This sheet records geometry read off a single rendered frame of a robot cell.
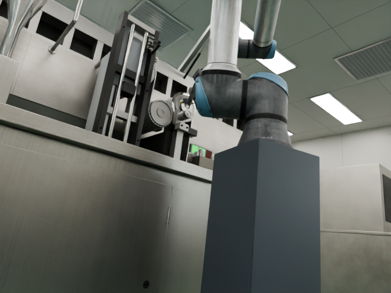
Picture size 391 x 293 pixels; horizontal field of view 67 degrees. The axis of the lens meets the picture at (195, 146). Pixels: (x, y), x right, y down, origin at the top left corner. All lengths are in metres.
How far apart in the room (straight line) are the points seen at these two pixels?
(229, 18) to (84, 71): 0.90
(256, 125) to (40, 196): 0.56
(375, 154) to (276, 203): 5.11
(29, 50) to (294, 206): 1.27
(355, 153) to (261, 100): 5.11
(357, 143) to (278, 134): 5.16
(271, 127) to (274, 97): 0.09
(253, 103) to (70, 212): 0.55
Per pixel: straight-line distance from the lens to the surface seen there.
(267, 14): 1.11
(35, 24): 1.61
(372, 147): 5.82
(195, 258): 1.05
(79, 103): 1.53
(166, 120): 1.34
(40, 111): 1.47
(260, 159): 0.69
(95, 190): 0.84
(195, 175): 1.00
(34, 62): 1.53
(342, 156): 5.96
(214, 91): 0.83
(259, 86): 0.84
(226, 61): 0.86
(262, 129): 0.79
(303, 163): 0.78
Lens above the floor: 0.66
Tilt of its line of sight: 17 degrees up
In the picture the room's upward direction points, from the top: 7 degrees clockwise
